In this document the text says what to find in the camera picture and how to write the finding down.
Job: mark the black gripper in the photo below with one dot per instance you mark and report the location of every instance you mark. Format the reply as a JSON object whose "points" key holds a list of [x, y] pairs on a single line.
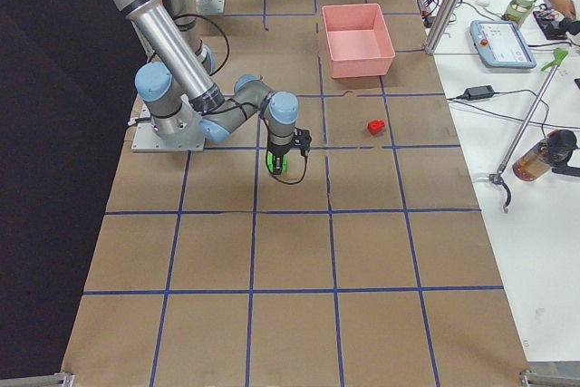
{"points": [[277, 151]]}

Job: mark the green block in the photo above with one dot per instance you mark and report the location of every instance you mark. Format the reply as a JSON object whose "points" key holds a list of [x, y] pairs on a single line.
{"points": [[276, 165]]}

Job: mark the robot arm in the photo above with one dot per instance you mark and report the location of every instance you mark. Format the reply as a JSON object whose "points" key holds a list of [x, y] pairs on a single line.
{"points": [[179, 91]]}

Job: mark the pink plastic box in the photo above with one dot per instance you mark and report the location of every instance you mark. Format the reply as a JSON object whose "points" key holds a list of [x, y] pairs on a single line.
{"points": [[358, 40]]}

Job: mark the red block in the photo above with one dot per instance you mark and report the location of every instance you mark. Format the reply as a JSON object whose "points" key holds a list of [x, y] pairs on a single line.
{"points": [[375, 127]]}

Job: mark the small black power adapter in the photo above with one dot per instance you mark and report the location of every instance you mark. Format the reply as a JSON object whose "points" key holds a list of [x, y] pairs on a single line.
{"points": [[478, 93]]}

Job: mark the teach pendant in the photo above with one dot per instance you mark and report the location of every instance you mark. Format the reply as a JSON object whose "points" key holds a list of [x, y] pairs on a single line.
{"points": [[501, 45]]}

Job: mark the brown drink bottle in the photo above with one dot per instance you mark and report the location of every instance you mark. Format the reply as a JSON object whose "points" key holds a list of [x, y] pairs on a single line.
{"points": [[551, 153]]}

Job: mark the green water bottle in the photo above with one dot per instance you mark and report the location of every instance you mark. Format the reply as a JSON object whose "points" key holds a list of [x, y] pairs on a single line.
{"points": [[518, 11]]}

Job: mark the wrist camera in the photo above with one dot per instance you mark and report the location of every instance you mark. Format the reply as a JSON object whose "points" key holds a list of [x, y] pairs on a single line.
{"points": [[302, 140]]}

